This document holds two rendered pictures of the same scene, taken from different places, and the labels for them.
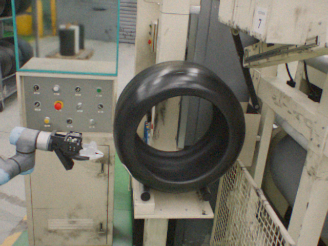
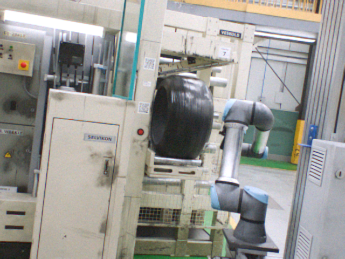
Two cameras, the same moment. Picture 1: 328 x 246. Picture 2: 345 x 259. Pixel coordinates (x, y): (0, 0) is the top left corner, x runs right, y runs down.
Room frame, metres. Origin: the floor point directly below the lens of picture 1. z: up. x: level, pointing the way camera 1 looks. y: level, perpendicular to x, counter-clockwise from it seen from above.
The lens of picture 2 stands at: (2.01, 2.90, 1.31)
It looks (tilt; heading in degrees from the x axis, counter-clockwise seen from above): 4 degrees down; 261
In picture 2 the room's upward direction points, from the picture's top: 8 degrees clockwise
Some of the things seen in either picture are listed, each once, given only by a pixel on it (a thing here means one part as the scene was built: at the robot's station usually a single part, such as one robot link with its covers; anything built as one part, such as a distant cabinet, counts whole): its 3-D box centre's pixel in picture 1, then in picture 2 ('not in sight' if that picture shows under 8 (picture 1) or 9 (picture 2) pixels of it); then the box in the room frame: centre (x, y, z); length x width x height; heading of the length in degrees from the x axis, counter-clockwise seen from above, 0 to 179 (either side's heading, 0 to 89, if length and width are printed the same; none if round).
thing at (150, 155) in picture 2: not in sight; (145, 154); (1.73, -0.03, 0.90); 0.40 x 0.03 x 0.10; 98
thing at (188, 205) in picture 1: (169, 194); (168, 171); (1.55, -0.06, 0.80); 0.37 x 0.36 x 0.02; 98
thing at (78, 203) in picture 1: (73, 160); (75, 212); (2.12, 0.59, 0.63); 0.56 x 0.41 x 1.27; 98
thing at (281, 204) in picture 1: (283, 184); not in sight; (2.07, -0.82, 0.61); 0.33 x 0.06 x 0.86; 98
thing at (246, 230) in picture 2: not in sight; (250, 227); (1.30, 1.02, 0.77); 0.15 x 0.15 x 0.10
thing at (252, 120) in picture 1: (237, 132); not in sight; (1.82, -0.40, 1.05); 0.20 x 0.15 x 0.30; 8
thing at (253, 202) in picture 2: not in sight; (253, 202); (1.31, 1.02, 0.88); 0.13 x 0.12 x 0.14; 162
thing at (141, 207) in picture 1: (142, 187); (174, 170); (1.53, 0.08, 0.83); 0.36 x 0.09 x 0.06; 8
